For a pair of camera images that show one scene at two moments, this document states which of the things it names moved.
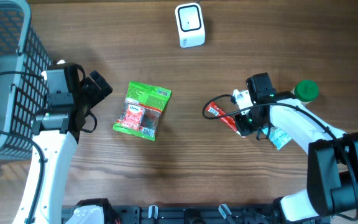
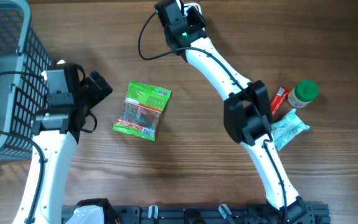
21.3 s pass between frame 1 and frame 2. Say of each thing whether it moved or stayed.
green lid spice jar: stayed
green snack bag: stayed
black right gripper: moved
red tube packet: moved
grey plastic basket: stayed
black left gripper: stayed
